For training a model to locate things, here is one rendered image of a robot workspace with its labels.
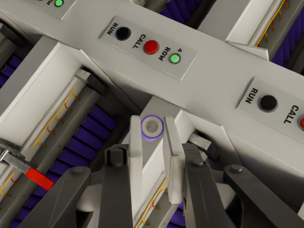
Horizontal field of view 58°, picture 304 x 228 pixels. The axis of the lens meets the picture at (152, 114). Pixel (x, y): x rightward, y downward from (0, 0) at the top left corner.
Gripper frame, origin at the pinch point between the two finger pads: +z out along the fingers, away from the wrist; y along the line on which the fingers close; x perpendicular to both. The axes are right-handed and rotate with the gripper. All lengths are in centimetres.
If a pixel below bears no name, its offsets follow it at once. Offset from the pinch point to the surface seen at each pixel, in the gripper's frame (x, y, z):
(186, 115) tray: -1.5, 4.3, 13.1
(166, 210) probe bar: -12.2, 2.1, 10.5
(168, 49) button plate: 5.5, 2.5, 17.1
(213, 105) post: -0.1, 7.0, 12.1
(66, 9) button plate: 10.2, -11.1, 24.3
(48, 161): -10.4, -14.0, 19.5
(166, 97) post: 0.4, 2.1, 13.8
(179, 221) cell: -16.4, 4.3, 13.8
